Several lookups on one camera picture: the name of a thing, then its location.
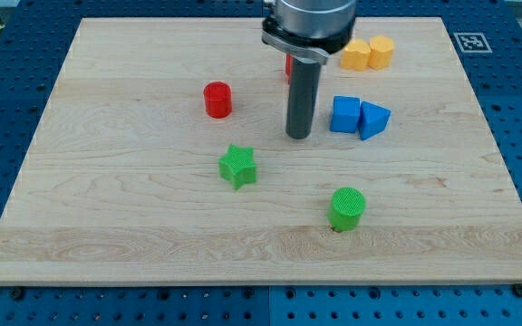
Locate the green star block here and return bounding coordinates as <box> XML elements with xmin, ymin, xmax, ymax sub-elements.
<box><xmin>218</xmin><ymin>144</ymin><xmax>257</xmax><ymax>190</ymax></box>

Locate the red star block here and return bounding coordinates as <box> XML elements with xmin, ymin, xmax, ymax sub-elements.
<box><xmin>285</xmin><ymin>53</ymin><xmax>293</xmax><ymax>84</ymax></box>

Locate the yellow heart block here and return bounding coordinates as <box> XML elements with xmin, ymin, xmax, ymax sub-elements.
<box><xmin>341</xmin><ymin>39</ymin><xmax>371</xmax><ymax>71</ymax></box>

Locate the red cylinder block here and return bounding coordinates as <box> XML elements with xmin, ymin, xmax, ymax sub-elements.
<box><xmin>203</xmin><ymin>81</ymin><xmax>232</xmax><ymax>119</ymax></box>

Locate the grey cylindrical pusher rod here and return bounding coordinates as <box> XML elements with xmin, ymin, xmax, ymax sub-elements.
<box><xmin>285</xmin><ymin>57</ymin><xmax>321</xmax><ymax>139</ymax></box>

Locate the green cylinder block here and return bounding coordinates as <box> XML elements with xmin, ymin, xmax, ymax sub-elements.
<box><xmin>327</xmin><ymin>187</ymin><xmax>366</xmax><ymax>232</ymax></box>

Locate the wooden board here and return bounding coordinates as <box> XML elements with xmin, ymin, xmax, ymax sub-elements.
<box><xmin>0</xmin><ymin>17</ymin><xmax>522</xmax><ymax>287</ymax></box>

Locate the blue cube block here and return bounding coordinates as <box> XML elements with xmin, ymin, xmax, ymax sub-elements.
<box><xmin>330</xmin><ymin>95</ymin><xmax>361</xmax><ymax>134</ymax></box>

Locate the blue triangle block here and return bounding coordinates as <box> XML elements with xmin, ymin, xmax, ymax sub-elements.
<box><xmin>358</xmin><ymin>101</ymin><xmax>392</xmax><ymax>140</ymax></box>

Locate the yellow hexagon block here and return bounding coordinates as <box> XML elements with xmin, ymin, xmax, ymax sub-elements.
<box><xmin>368</xmin><ymin>35</ymin><xmax>395</xmax><ymax>70</ymax></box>

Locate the fiducial marker tag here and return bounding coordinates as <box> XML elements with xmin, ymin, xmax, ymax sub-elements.
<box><xmin>453</xmin><ymin>32</ymin><xmax>492</xmax><ymax>53</ymax></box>

